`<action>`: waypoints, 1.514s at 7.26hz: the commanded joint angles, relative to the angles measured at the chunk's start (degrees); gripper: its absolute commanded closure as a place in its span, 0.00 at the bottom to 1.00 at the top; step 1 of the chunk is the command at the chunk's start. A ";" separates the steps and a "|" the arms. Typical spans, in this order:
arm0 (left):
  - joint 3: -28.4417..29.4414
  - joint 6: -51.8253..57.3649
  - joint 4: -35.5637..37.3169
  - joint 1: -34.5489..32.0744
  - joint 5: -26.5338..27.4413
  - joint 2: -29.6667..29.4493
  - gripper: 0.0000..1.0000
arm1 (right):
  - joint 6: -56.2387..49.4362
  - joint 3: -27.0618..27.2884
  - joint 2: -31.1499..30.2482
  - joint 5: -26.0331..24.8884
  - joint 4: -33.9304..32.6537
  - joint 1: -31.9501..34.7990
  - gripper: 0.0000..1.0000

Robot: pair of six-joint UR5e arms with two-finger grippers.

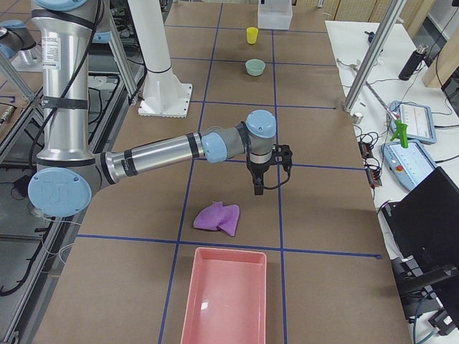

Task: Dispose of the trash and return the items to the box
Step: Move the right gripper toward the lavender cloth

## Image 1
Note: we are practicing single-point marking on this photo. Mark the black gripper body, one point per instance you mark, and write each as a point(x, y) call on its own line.
point(259, 170)

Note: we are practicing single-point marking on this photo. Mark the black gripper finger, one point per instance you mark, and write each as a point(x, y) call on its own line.
point(258, 188)

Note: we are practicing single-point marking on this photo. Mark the purple cloth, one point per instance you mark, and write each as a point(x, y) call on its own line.
point(218, 217)

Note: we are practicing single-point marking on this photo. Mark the yellow plastic cup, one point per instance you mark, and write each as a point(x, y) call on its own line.
point(251, 35)

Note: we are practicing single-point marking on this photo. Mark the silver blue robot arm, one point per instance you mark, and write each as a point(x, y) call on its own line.
point(68, 174)
point(16, 39)

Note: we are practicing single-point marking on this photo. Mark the green ceramic bowl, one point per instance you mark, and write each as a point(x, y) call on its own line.
point(255, 67)

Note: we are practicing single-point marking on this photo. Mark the pink plastic bin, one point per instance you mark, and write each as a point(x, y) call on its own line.
point(227, 297)

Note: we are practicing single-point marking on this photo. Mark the blue teach pendant near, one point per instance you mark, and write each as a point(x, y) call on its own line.
point(411, 165)

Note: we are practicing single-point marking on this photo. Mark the blue teach pendant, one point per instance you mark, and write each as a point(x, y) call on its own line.
point(411, 165)
point(419, 120)

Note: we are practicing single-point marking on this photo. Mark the clear plastic bin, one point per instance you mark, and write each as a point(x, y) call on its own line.
point(274, 14)

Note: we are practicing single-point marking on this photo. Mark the blue teach pendant far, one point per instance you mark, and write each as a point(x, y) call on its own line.
point(419, 120)

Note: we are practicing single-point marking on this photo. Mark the black laptop computer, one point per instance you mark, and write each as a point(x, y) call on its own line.
point(424, 223)

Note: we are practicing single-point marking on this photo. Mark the black water bottle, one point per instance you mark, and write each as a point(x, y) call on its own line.
point(413, 62)

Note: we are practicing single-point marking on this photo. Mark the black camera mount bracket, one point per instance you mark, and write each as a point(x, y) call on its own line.
point(282, 155)

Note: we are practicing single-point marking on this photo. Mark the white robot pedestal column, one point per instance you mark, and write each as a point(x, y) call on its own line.
point(163, 93)

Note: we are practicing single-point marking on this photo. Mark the reacher grabber tool green handle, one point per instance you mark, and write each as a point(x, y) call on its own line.
point(401, 128)

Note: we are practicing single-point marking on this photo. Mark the silver aluminium frame post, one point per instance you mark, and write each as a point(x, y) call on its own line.
point(383, 31)

